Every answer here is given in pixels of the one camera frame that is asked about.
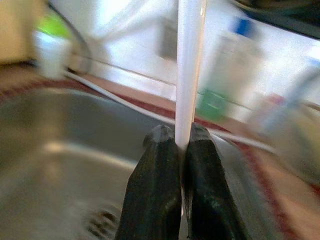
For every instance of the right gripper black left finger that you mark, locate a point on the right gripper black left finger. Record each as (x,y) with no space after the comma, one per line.
(150,187)

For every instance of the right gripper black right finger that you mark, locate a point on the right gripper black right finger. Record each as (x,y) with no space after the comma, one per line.
(212,190)

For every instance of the large lilac plastic bowl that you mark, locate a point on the large lilac plastic bowl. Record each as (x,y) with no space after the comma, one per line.
(190,62)

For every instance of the stainless steel sink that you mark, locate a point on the stainless steel sink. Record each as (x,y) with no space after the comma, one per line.
(62,162)

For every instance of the clear plastic container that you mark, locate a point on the clear plastic container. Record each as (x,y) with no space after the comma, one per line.
(290,120)

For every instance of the clear bottle green liquid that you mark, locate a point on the clear bottle green liquid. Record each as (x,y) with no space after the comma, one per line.
(225,75)

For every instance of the grey metal faucet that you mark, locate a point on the grey metal faucet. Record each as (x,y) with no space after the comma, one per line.
(167,42)

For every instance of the white squeeze bottle green cap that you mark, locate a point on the white squeeze bottle green cap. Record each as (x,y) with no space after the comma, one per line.
(52,50)

